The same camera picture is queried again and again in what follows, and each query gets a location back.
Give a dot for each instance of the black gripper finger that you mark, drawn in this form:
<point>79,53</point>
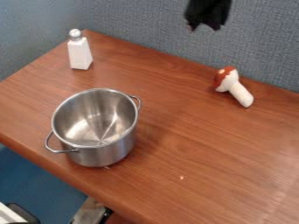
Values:
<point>218,14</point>
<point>194,13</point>

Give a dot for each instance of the red and white toy mushroom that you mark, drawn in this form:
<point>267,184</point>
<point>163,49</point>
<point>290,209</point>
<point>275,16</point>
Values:
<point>227,83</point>

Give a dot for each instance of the stainless steel pot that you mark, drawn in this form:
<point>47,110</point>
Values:
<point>93,127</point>

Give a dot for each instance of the white salt shaker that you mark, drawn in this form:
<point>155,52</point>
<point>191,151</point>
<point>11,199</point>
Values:
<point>80,56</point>

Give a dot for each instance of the grey table leg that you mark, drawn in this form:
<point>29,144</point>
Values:
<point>92,213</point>

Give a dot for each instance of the white and black floor object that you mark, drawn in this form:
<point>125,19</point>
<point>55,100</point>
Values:
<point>13,214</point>

